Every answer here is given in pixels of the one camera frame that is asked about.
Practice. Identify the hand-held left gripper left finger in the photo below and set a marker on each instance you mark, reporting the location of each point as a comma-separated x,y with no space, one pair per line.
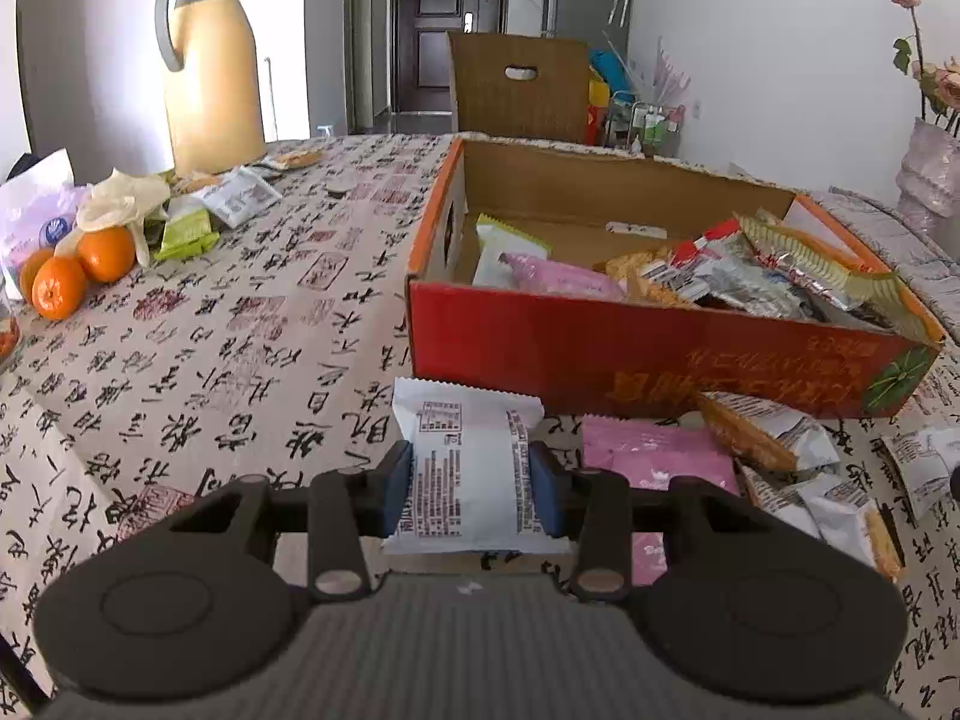
394,487

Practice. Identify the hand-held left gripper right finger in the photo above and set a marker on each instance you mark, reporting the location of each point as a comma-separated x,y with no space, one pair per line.
547,487

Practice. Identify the pink snack packet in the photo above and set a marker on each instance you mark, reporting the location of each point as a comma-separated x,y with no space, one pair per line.
562,277
652,457

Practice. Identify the red cardboard box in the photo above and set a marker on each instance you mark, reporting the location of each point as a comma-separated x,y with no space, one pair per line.
562,345

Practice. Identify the brown cracker packet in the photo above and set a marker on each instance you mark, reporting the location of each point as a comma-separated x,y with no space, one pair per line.
765,427

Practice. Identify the white green snack packet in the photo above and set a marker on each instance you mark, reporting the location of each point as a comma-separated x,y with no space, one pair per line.
502,247

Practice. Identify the pile of mixed snacks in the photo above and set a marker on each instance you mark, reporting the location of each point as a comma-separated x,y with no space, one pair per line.
720,277

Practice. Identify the white cracker packet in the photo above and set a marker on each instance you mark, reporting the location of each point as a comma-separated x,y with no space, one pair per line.
825,514

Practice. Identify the white silver snack packet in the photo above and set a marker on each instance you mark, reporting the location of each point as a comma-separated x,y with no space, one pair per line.
926,457

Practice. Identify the white printed packet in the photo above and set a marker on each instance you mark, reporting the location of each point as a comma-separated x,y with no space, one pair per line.
240,196

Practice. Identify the orange fruit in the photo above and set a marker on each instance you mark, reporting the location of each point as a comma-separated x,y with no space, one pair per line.
58,286
30,270
105,253

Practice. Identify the brown cardboard box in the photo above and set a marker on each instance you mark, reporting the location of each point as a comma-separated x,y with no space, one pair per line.
525,109

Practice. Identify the cream rubber glove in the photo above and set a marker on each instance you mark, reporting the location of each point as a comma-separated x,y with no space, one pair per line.
120,199

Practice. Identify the thin metal pole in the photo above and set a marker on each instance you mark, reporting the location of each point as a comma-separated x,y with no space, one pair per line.
270,97

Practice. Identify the clear drinking glass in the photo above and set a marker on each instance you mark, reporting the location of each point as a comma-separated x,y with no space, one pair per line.
7,330

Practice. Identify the pink dried grass bunch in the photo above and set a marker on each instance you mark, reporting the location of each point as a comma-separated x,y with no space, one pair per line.
670,71

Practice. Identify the dark brown door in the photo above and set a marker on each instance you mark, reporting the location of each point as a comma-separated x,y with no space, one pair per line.
442,45

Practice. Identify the beige thermos jug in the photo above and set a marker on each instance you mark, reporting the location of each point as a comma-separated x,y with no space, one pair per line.
214,75

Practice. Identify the white purple plastic bag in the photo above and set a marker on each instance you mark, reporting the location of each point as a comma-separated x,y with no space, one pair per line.
37,210

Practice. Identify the pink textured vase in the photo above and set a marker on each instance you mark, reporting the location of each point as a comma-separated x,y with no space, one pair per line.
930,172

